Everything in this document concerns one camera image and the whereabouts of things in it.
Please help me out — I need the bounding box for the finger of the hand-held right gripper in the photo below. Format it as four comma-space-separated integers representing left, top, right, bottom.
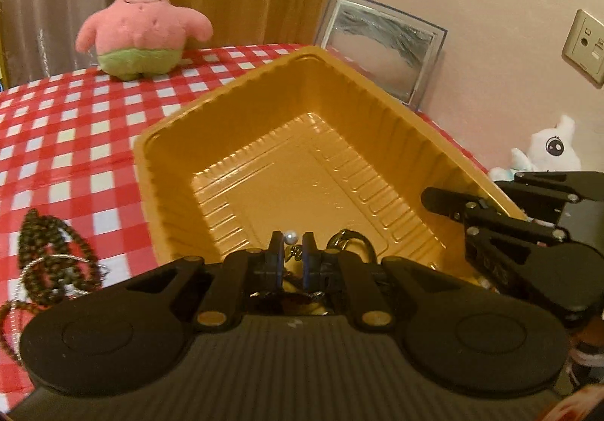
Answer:
495, 170, 604, 226
421, 187, 567, 308

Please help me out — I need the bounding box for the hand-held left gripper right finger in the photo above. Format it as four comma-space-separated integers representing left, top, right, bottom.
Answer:
302, 232, 475, 333

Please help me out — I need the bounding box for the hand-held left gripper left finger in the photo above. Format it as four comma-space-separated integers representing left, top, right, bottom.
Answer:
123, 232, 287, 333

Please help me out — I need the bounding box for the black band with metal ring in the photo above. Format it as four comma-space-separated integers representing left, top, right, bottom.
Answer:
328, 228, 379, 264

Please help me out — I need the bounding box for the golden plastic tray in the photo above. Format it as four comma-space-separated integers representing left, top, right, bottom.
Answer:
133, 46, 529, 305

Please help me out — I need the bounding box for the dark bead necklace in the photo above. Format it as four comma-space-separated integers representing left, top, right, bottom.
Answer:
16, 208, 102, 305

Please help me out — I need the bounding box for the silver bead bracelet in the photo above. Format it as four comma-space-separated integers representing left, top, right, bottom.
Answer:
13, 255, 102, 300

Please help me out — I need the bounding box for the white plush toy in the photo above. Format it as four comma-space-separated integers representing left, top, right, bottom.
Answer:
488, 115, 583, 185

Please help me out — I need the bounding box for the red white checkered tablecloth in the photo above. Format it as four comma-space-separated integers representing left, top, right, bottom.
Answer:
0, 43, 496, 405

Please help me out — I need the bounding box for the pink star plush toy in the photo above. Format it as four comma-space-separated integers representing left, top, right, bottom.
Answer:
75, 0, 214, 82

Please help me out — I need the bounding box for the grey patterned curtain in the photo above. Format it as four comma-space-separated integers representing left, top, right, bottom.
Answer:
0, 0, 134, 88

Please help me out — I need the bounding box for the wall panel with round port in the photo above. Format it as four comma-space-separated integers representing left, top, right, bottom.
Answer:
561, 9, 604, 85

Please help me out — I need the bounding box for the sand art picture frame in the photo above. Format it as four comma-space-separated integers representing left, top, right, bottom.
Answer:
315, 0, 448, 110

